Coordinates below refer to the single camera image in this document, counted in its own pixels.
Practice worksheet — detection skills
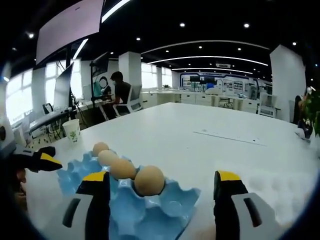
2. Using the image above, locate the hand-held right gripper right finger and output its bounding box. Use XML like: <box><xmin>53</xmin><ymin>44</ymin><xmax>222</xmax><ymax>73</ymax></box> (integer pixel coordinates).
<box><xmin>213</xmin><ymin>170</ymin><xmax>288</xmax><ymax>240</ymax></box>

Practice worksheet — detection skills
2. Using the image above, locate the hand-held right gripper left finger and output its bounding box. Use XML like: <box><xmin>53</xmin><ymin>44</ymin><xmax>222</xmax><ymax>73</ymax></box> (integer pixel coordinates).
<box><xmin>61</xmin><ymin>170</ymin><xmax>111</xmax><ymax>240</ymax></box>

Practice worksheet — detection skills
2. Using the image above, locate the single brown egg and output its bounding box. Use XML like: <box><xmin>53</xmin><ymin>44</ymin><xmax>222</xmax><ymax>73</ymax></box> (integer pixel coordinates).
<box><xmin>97</xmin><ymin>149</ymin><xmax>120</xmax><ymax>166</ymax></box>
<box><xmin>134</xmin><ymin>165</ymin><xmax>166</xmax><ymax>197</ymax></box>
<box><xmin>92</xmin><ymin>141</ymin><xmax>110</xmax><ymax>156</ymax></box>
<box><xmin>109</xmin><ymin>158</ymin><xmax>138</xmax><ymax>180</ymax></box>

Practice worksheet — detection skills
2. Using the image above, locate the blue egg tray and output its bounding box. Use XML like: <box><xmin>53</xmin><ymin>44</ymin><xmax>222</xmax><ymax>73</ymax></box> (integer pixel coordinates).
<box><xmin>56</xmin><ymin>149</ymin><xmax>202</xmax><ymax>240</ymax></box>

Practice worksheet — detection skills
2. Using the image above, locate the person's left hand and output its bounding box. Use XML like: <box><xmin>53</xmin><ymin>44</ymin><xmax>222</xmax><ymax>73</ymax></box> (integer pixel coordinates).
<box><xmin>14</xmin><ymin>169</ymin><xmax>28</xmax><ymax>198</ymax></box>

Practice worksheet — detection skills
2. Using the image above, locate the dark office desk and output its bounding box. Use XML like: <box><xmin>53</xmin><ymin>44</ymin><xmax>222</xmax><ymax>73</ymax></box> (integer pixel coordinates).
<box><xmin>24</xmin><ymin>107</ymin><xmax>76</xmax><ymax>141</ymax></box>

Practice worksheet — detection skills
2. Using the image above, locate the white paper cup green print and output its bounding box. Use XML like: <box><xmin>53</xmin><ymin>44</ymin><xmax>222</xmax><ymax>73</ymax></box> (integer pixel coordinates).
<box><xmin>62</xmin><ymin>118</ymin><xmax>81</xmax><ymax>146</ymax></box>

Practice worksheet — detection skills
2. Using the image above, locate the white dimpled foam pad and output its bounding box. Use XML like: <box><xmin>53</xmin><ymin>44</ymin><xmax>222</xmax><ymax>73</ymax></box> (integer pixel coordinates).
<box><xmin>219</xmin><ymin>162</ymin><xmax>320</xmax><ymax>223</ymax></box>

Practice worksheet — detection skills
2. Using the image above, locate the dark computer monitor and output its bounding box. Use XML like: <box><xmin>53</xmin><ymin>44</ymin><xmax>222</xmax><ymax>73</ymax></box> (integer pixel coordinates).
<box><xmin>53</xmin><ymin>62</ymin><xmax>75</xmax><ymax>110</ymax></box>

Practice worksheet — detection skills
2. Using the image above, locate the white table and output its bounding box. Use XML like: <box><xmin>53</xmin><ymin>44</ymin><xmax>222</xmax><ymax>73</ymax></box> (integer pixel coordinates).
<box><xmin>24</xmin><ymin>101</ymin><xmax>320</xmax><ymax>240</ymax></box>

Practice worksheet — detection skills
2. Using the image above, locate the white office chair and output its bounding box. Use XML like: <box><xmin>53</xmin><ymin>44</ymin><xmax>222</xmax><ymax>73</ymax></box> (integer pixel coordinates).
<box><xmin>112</xmin><ymin>84</ymin><xmax>143</xmax><ymax>117</ymax></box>
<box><xmin>258</xmin><ymin>92</ymin><xmax>278</xmax><ymax>117</ymax></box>

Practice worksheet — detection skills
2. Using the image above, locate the black monitor on stand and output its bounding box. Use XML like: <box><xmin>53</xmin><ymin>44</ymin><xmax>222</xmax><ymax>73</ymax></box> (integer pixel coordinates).
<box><xmin>89</xmin><ymin>52</ymin><xmax>110</xmax><ymax>108</ymax></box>

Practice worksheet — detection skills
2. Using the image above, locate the small dark white object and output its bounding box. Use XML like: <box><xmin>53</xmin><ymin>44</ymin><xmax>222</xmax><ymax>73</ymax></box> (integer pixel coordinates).
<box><xmin>294</xmin><ymin>119</ymin><xmax>313</xmax><ymax>141</ymax></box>

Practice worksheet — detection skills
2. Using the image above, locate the white background counter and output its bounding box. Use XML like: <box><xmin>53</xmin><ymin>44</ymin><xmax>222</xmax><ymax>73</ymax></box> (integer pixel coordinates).
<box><xmin>142</xmin><ymin>87</ymin><xmax>261</xmax><ymax>111</ymax></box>

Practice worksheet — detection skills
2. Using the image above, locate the green potted plant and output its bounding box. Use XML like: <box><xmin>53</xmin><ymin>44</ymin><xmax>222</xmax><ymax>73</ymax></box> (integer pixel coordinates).
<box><xmin>298</xmin><ymin>87</ymin><xmax>320</xmax><ymax>141</ymax></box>

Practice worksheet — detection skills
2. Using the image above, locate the large wall screen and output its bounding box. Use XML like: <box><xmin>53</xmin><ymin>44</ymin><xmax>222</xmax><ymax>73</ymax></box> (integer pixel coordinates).
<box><xmin>36</xmin><ymin>0</ymin><xmax>105</xmax><ymax>65</ymax></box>

